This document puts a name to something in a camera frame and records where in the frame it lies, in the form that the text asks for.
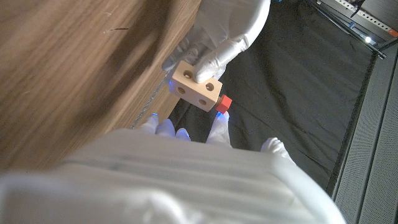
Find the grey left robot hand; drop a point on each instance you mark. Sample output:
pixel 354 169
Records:
pixel 224 31

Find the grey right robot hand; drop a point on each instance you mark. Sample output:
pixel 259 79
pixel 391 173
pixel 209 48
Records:
pixel 174 183

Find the small wooden block with holes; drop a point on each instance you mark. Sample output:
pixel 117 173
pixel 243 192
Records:
pixel 192 90

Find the red-headed screw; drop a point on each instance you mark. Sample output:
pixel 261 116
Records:
pixel 224 104

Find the grey tape outline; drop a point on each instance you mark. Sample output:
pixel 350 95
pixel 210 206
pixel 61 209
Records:
pixel 149 102

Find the black backdrop curtain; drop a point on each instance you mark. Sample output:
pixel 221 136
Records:
pixel 295 93

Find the black backdrop stand pole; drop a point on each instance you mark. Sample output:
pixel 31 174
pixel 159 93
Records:
pixel 345 28

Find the white perforated metal rail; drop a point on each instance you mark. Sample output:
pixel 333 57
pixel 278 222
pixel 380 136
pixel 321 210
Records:
pixel 373 20

